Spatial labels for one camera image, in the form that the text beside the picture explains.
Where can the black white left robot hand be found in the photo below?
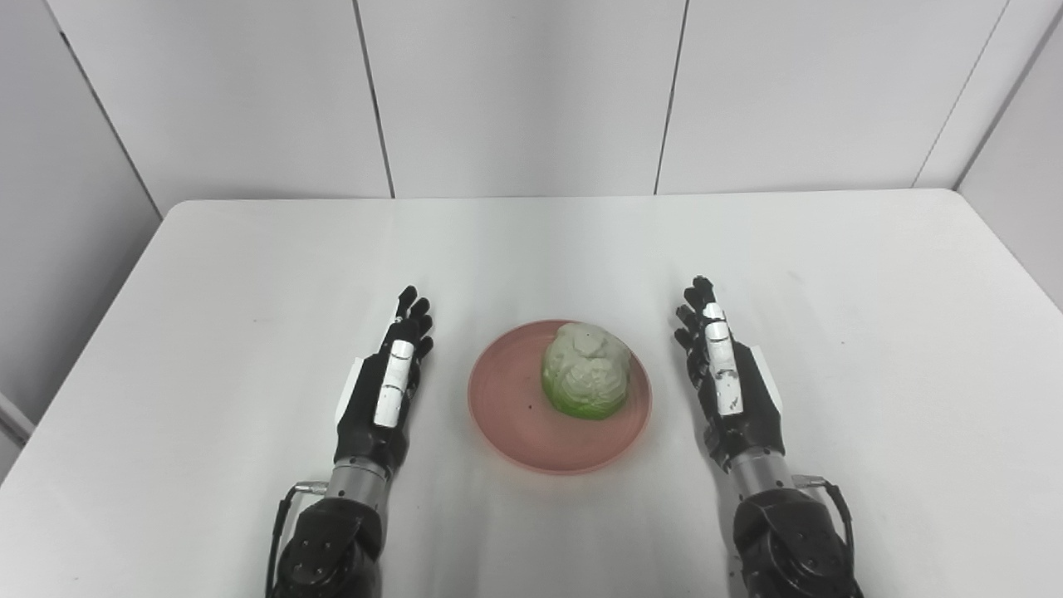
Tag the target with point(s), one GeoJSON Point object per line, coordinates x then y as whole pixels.
{"type": "Point", "coordinates": [365, 419]}

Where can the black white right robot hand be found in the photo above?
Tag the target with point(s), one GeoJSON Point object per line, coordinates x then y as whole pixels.
{"type": "Point", "coordinates": [751, 415]}

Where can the green white cabbage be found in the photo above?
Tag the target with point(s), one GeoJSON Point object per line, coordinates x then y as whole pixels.
{"type": "Point", "coordinates": [585, 374]}

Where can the pink plate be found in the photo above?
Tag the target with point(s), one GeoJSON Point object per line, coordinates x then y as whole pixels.
{"type": "Point", "coordinates": [511, 415]}

